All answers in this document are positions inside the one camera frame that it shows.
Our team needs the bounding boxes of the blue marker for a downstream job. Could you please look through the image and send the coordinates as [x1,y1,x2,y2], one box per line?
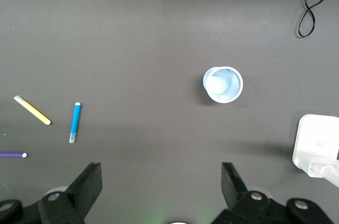
[68,102,82,144]

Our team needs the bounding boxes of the thin black loose cable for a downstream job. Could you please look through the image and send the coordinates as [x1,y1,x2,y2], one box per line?
[279,0,339,39]

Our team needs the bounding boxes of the white stand with pole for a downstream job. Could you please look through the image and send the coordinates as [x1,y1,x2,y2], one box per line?
[292,114,339,189]

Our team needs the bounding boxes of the light blue plastic cup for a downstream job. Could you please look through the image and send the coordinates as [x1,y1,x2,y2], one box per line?
[202,66,244,104]

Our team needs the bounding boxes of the purple marker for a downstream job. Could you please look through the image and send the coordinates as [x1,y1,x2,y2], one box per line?
[0,151,28,159]

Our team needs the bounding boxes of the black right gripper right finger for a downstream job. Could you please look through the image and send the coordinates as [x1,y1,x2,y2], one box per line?
[211,162,335,224]

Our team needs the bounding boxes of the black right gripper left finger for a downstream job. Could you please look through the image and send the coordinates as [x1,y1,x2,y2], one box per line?
[0,162,103,224]

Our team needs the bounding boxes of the yellow marker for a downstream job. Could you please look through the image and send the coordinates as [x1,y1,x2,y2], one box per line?
[13,95,51,126]

